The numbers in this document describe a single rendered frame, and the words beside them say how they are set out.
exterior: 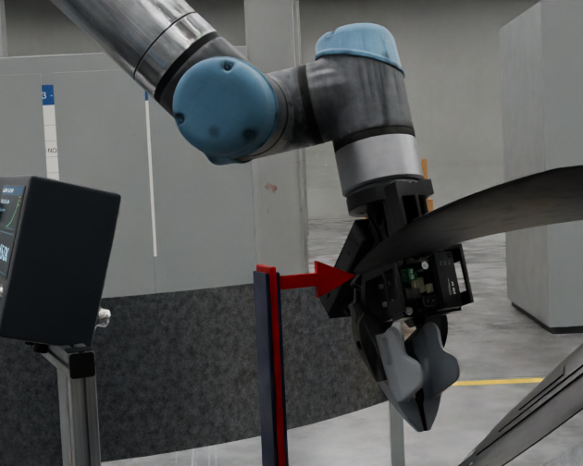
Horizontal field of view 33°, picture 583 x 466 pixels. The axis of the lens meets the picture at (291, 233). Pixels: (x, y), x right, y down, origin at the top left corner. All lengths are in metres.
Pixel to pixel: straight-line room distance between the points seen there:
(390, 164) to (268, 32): 4.14
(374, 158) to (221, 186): 5.83
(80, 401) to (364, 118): 0.48
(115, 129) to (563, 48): 3.05
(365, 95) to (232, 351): 1.69
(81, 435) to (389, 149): 0.50
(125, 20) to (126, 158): 5.98
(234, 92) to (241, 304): 1.78
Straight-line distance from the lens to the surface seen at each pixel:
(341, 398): 2.74
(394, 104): 0.88
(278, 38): 4.97
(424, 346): 0.88
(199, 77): 0.75
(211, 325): 2.47
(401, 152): 0.86
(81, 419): 1.14
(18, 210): 1.18
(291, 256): 4.95
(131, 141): 6.75
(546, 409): 0.89
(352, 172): 0.86
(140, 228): 6.76
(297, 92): 0.88
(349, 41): 0.89
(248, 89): 0.74
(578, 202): 0.63
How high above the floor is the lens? 1.26
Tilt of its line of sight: 4 degrees down
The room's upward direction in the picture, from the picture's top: 3 degrees counter-clockwise
